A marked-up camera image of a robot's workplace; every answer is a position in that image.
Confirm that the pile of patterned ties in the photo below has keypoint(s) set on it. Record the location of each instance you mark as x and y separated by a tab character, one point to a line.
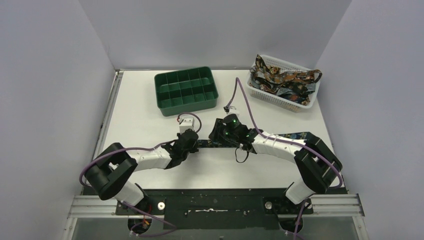
293	85

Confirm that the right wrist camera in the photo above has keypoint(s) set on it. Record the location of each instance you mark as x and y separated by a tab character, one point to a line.
231	110

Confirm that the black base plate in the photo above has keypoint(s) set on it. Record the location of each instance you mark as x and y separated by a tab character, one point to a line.
219	209

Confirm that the white plastic basket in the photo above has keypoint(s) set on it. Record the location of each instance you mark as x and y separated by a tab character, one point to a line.
285	104

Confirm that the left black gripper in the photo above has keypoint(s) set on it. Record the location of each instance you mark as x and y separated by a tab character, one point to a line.
191	141

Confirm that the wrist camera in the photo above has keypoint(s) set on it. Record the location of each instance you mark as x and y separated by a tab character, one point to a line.
186	123
231	110

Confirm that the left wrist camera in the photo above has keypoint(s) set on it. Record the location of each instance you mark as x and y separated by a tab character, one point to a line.
186	123

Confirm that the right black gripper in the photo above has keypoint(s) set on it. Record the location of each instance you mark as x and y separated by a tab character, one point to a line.
217	131

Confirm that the green compartment tray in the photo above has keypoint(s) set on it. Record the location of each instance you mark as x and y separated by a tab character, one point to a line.
187	90

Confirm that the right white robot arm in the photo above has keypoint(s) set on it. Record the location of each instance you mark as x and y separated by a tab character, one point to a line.
317	164

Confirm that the blue patterned tie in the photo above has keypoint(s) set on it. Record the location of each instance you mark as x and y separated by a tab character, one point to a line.
207	143

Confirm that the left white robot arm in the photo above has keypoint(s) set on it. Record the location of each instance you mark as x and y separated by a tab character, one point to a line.
109	174

